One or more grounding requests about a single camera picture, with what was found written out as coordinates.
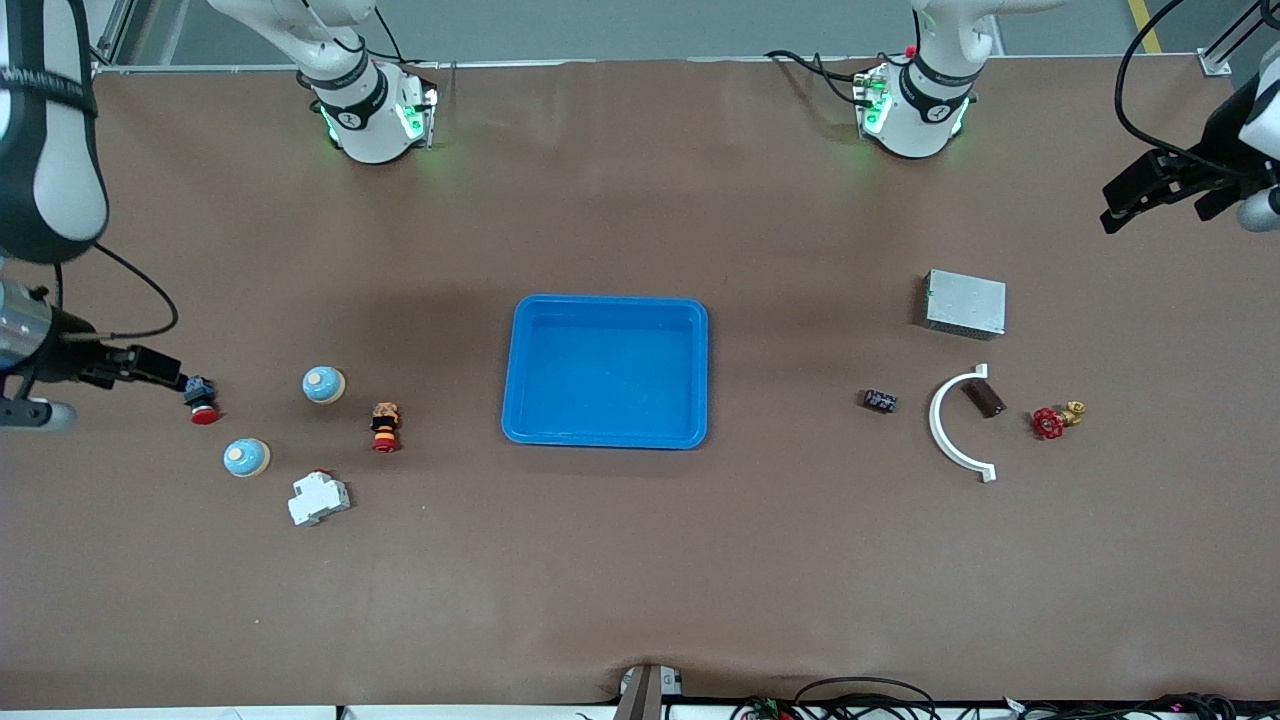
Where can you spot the blue dome bell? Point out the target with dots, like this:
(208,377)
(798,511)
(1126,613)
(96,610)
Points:
(323,384)
(245,457)

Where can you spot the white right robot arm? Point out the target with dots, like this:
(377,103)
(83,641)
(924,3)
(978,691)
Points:
(60,180)

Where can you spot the brown table edge bracket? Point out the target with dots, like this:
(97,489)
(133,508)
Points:
(645,695)

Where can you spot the red mushroom button black body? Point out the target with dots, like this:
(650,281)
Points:
(203,402)

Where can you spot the aluminium frame post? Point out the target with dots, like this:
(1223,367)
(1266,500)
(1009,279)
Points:
(112,35)
(1215,65)

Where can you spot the red button orange yellow body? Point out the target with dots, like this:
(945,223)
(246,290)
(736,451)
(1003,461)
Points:
(385,425)

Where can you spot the dark capacitor with white print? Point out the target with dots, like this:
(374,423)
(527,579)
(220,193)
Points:
(880,401)

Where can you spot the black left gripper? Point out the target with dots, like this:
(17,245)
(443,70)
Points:
(1221,137)

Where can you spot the silver metal power supply box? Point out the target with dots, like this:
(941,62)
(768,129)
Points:
(965,303)

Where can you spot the brass valve with red handwheel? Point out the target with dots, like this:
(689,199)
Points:
(1050,423)

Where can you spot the white circuit breaker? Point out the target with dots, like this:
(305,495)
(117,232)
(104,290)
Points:
(318,497)

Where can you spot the plain brown capacitor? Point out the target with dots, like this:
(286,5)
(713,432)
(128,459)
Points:
(984,398)

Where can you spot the brown table mat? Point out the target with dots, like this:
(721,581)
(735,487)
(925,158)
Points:
(640,580)

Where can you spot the white semicircular bracket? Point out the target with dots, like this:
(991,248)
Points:
(937,420)

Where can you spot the blue plastic tray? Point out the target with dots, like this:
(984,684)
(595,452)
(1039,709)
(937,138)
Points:
(600,370)

